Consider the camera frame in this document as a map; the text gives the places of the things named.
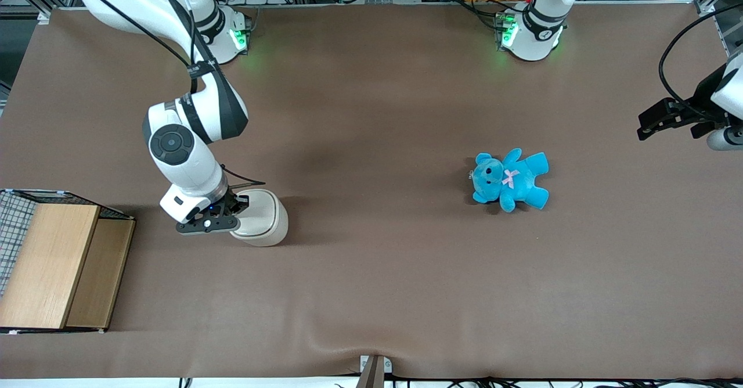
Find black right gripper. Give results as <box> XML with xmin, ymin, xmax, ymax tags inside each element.
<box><xmin>176</xmin><ymin>189</ymin><xmax>251</xmax><ymax>235</ymax></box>

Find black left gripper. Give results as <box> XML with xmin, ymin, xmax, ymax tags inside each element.
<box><xmin>637</xmin><ymin>63</ymin><xmax>729</xmax><ymax>141</ymax></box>

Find white lidded trash can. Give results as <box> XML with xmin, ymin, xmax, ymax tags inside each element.
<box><xmin>229</xmin><ymin>189</ymin><xmax>289</xmax><ymax>247</ymax></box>

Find blue teddy bear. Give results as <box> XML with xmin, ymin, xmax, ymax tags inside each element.
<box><xmin>469</xmin><ymin>148</ymin><xmax>550</xmax><ymax>213</ymax></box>

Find brown table cloth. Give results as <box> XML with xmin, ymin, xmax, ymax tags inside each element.
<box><xmin>0</xmin><ymin>2</ymin><xmax>743</xmax><ymax>380</ymax></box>

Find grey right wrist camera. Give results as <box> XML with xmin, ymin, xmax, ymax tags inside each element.
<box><xmin>160</xmin><ymin>184</ymin><xmax>213</xmax><ymax>224</ymax></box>

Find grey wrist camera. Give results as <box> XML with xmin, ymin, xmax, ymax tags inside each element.
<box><xmin>160</xmin><ymin>184</ymin><xmax>213</xmax><ymax>224</ymax></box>
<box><xmin>706</xmin><ymin>125</ymin><xmax>743</xmax><ymax>152</ymax></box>

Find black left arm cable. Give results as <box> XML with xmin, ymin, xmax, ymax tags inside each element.
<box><xmin>659</xmin><ymin>3</ymin><xmax>743</xmax><ymax>125</ymax></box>

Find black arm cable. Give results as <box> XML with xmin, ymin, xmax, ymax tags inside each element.
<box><xmin>659</xmin><ymin>3</ymin><xmax>743</xmax><ymax>125</ymax></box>
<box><xmin>67</xmin><ymin>0</ymin><xmax>266</xmax><ymax>187</ymax></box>

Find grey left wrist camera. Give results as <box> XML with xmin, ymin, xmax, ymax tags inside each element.
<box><xmin>706</xmin><ymin>125</ymin><xmax>743</xmax><ymax>152</ymax></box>

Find wooden shelf with wire mesh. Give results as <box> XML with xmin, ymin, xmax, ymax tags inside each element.
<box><xmin>0</xmin><ymin>189</ymin><xmax>136</xmax><ymax>335</ymax></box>

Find metal table edge bracket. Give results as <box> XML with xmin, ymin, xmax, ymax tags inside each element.
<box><xmin>355</xmin><ymin>354</ymin><xmax>394</xmax><ymax>388</ymax></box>

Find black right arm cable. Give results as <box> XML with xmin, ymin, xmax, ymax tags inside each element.
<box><xmin>67</xmin><ymin>0</ymin><xmax>266</xmax><ymax>187</ymax></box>

